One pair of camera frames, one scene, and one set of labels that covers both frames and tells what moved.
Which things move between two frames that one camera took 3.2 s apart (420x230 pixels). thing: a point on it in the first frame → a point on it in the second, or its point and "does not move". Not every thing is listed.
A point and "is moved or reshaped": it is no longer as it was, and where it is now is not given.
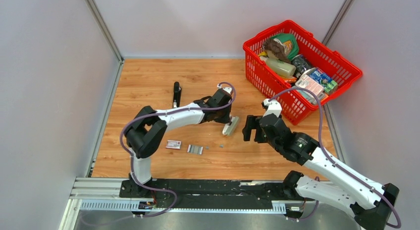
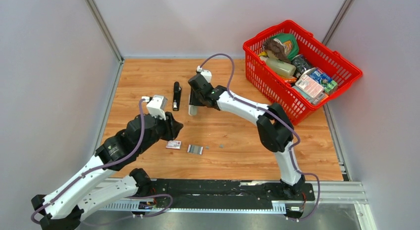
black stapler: (177, 95) does not move
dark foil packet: (301, 64) does not move
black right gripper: (251, 124) → (193, 100)
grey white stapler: (229, 128) is moved or reshaped
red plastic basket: (286, 64) does not move
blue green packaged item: (330, 86) does not move
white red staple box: (172, 144) does not move
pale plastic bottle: (279, 66) does not move
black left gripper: (226, 119) → (173, 127)
